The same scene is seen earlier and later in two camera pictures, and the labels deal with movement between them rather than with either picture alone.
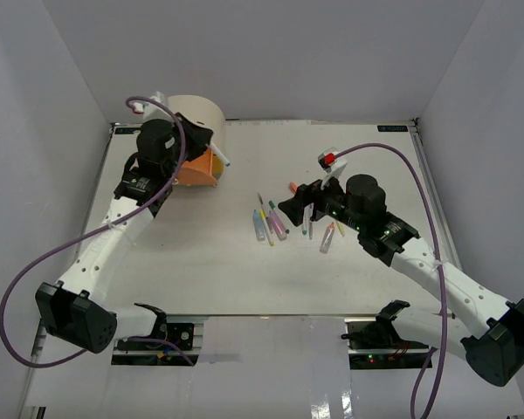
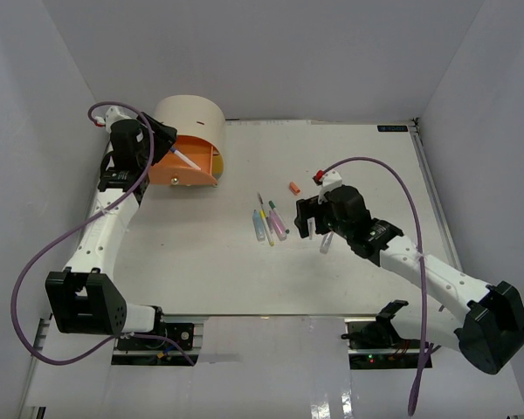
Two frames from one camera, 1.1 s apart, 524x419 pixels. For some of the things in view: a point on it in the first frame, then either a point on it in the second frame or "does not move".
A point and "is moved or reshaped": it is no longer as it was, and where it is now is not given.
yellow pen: x=266 y=228 does not move
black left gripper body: x=194 y=143 to x=162 y=140
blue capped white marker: x=219 y=154 is moved or reshaped
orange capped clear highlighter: x=327 y=237 does not move
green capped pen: x=279 y=217 does not move
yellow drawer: x=217 y=167 does not move
